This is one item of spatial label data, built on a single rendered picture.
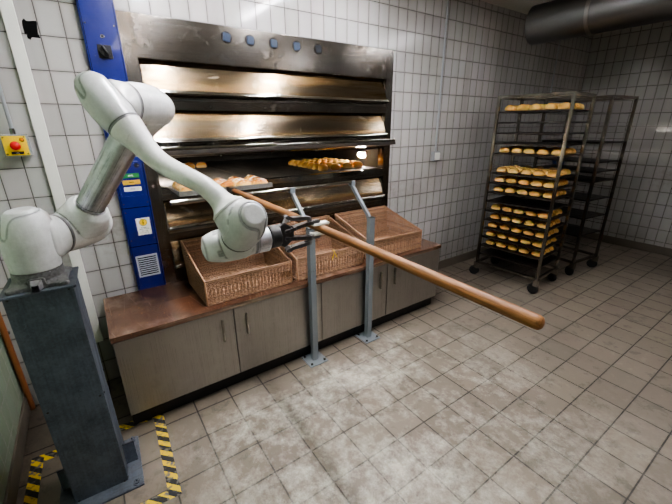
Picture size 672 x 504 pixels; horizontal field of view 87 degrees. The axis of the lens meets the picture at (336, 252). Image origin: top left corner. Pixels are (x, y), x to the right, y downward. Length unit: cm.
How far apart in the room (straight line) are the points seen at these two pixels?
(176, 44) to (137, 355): 171
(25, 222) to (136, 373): 96
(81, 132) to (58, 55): 36
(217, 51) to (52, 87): 87
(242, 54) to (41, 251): 162
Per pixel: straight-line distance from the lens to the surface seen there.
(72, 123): 237
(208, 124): 247
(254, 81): 260
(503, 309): 80
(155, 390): 227
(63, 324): 168
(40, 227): 160
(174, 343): 214
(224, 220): 97
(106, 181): 157
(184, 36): 249
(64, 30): 241
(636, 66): 597
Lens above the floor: 154
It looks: 20 degrees down
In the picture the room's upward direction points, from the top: straight up
